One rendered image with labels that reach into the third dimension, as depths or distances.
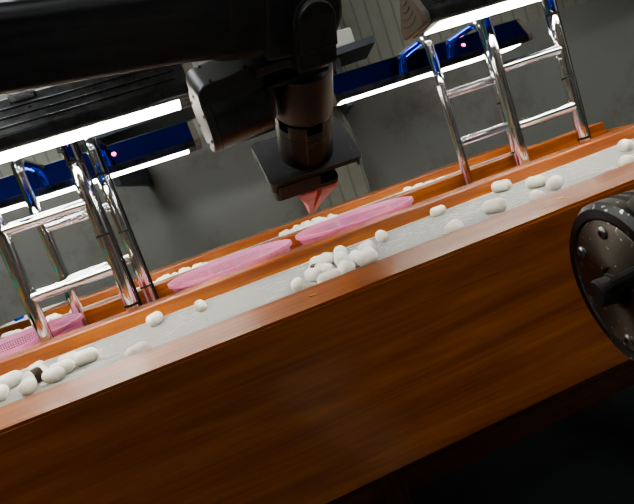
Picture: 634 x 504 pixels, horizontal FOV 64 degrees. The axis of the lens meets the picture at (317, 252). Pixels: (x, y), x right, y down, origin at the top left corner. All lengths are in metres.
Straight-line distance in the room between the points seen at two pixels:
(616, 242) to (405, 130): 2.66
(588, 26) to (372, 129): 1.33
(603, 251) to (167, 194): 2.78
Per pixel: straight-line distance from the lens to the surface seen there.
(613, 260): 0.42
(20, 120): 0.80
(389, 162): 3.00
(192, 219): 3.04
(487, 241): 0.53
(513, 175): 1.06
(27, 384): 0.73
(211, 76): 0.45
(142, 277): 1.19
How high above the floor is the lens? 0.88
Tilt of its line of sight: 8 degrees down
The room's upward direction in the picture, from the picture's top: 19 degrees counter-clockwise
